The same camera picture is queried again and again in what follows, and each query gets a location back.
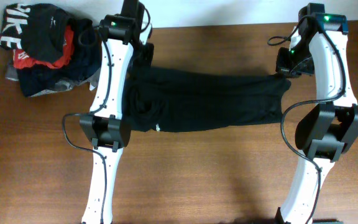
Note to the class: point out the grey shirt under pile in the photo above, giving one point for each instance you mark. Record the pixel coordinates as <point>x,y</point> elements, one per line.
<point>41,80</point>

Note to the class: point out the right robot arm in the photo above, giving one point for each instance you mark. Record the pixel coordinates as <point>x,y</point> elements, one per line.
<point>318,47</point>

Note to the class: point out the red shirt in pile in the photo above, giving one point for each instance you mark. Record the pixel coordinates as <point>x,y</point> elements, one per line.
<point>22,60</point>

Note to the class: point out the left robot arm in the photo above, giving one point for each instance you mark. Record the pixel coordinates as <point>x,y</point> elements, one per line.
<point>124,43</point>

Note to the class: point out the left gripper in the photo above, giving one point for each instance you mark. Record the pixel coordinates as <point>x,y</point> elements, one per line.
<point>147,57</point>

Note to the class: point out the navy blue shirt in pile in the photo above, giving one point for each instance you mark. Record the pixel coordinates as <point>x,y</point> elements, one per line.
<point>87,51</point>

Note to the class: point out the black Nike shirt on pile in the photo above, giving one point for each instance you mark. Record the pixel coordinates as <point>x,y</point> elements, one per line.
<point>37,29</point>

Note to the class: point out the black t-shirt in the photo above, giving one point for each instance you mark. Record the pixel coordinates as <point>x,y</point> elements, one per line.
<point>176,101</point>

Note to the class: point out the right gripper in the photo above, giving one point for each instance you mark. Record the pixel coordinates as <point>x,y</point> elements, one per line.
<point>286,70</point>

